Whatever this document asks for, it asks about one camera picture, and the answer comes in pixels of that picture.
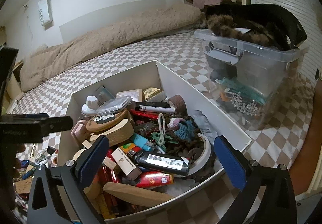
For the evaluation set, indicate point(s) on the clear plastic clamshell pack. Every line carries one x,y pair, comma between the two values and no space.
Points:
114,106

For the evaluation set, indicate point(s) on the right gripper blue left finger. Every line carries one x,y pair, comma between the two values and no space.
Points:
90,160

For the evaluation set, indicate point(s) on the clear plastic storage bin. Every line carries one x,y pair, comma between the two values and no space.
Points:
258,73

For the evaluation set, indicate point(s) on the black lighter barcode label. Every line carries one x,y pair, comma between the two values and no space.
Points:
160,162

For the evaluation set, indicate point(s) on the wooden bedside shelf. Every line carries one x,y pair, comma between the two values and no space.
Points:
13,92

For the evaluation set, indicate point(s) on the checkered bed sheet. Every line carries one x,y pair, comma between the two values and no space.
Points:
281,140

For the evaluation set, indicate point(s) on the white round jar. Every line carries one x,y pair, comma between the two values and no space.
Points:
91,106

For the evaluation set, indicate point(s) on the white black lighter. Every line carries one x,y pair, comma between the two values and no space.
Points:
157,107

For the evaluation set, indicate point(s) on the hanging white paper bag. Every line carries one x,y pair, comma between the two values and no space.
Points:
45,13

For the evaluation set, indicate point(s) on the brown tape roll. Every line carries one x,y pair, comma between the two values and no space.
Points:
177,105

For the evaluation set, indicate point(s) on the silver tiara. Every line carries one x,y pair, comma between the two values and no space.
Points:
248,108

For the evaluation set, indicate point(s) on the carved wooden plaque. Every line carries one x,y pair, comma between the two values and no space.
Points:
24,186

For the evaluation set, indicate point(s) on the beige duvet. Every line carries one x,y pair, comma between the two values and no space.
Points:
47,63

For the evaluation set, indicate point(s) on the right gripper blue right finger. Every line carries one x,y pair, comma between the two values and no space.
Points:
230,160

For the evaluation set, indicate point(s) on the gold white small box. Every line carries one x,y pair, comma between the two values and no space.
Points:
151,92

